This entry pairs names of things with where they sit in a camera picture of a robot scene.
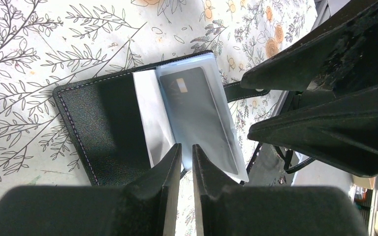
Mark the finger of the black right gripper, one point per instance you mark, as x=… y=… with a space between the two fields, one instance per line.
x=322 y=56
x=342 y=132

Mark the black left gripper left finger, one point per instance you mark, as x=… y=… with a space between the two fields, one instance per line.
x=145 y=207

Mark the floral patterned table mat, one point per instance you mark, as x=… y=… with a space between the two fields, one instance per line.
x=50 y=43

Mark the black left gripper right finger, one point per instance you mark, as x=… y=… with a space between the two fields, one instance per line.
x=225 y=208

